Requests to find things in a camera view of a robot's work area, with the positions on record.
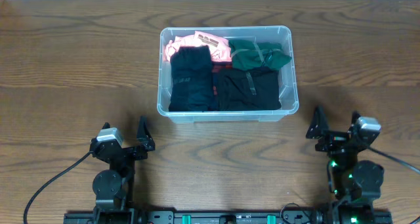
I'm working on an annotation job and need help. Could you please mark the dark navy shorts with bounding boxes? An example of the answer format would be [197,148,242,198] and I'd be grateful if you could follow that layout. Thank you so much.
[169,46,214,112]

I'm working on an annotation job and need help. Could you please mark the black garment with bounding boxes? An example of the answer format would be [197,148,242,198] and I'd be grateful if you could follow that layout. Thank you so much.
[216,68,282,111]

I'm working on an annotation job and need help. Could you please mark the dark green garment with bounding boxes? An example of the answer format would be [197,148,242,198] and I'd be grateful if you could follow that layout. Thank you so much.
[228,39,291,71]

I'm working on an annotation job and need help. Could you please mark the red navy plaid shirt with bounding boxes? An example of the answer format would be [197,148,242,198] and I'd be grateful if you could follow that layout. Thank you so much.
[211,62,232,96]

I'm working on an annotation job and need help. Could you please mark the pink printed t-shirt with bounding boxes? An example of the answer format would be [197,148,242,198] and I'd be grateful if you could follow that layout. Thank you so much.
[163,31,232,62]

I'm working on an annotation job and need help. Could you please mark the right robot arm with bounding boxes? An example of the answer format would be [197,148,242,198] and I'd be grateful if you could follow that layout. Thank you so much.
[306,106,385,224]

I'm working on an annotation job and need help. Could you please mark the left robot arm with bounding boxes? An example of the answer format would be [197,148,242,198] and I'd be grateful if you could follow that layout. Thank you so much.
[89,116,156,224]

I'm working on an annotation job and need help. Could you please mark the clear plastic storage bin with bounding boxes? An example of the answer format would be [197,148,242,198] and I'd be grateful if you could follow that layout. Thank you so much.
[157,26,299,123]

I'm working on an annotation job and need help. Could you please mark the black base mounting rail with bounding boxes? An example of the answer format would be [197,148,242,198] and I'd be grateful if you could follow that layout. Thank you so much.
[63,210,393,224]

